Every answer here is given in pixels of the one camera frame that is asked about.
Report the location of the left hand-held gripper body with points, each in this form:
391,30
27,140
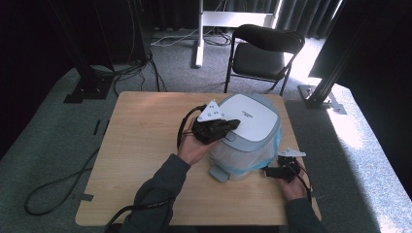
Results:
210,129

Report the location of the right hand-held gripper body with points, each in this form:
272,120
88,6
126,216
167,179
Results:
289,163

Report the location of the person's left hand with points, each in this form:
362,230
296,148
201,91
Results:
192,150

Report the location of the person's right hand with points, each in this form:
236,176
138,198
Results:
293,191

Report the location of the clear plastic bin liner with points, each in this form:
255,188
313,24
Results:
233,158

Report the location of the black folding chair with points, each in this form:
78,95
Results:
259,59

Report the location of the black stand with silver base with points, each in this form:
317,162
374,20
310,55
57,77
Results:
320,95

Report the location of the black tape strip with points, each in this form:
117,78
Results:
106,126
96,127

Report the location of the black metal stand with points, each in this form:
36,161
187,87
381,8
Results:
87,82

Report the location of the grey tape piece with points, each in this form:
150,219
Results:
86,197

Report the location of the dark curtain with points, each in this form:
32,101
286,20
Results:
304,16

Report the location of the white desk frame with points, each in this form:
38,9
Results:
199,39

